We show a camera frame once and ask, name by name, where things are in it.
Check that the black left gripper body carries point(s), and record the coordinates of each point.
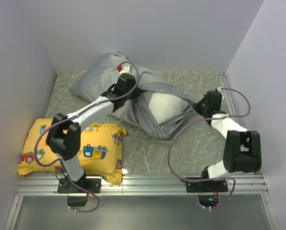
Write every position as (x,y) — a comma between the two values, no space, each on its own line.
(135,95)

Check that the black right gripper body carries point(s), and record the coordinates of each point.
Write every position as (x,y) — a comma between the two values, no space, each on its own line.
(201,107)

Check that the grey pillowcase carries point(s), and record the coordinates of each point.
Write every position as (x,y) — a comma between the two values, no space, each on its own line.
(103,74)

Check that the white pillow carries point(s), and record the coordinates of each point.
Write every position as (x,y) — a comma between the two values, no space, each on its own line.
(165,107)

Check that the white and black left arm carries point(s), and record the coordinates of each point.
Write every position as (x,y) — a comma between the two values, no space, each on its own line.
(64,135)

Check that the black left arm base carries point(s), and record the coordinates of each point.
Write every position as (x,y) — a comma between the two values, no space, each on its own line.
(76,196)

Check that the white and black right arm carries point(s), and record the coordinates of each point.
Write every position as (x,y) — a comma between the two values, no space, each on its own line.
(218,170)

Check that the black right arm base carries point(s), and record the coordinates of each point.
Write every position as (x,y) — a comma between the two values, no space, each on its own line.
(205,185)

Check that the yellow cartoon print pillow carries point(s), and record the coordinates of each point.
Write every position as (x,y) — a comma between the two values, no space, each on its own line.
(100,151)

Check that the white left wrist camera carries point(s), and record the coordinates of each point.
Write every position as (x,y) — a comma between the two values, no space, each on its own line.
(124,69)

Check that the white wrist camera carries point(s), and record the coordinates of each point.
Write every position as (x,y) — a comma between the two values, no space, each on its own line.
(221,91)
(124,69)

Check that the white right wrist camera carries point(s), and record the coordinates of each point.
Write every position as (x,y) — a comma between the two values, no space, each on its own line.
(221,91)

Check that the aluminium right side rail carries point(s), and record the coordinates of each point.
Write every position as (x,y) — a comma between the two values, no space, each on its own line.
(233,115)

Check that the aluminium rail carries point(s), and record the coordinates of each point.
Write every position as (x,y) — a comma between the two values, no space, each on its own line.
(233,115)
(138,185)

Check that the aluminium front rail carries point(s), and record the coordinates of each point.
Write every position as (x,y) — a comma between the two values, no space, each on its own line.
(138,185)

